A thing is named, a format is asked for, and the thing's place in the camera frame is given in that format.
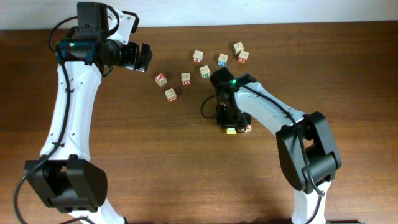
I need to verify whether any yellow edged wooden block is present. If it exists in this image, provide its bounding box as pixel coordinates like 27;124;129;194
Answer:
226;128;237;135

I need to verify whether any red letter I block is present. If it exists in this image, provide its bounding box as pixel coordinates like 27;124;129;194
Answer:
244;124;252;133

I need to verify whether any green edged wooden block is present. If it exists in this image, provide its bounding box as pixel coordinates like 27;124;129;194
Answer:
199;65;211;78

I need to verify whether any red edged picture block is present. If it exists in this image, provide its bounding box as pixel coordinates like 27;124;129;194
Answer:
165;88;177;102

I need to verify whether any red letter U block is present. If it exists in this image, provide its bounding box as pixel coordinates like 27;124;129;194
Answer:
181;73;191;85

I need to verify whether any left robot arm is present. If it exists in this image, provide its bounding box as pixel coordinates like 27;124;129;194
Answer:
23;2;152;223

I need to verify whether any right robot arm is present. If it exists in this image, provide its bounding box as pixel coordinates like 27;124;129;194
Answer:
210;68;342;223

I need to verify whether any red letter A block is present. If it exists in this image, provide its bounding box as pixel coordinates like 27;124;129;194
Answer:
154;73;167;87

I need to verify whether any blue edged wooden block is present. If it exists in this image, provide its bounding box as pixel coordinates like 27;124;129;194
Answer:
218;54;228;67

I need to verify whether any red letter K block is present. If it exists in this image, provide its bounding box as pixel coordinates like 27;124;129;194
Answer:
238;50;249;64

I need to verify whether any red letter X block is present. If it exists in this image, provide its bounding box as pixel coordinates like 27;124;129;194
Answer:
193;50;204;64

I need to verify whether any plain top wooden block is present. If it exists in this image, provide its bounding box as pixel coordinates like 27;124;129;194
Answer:
233;42;244;55

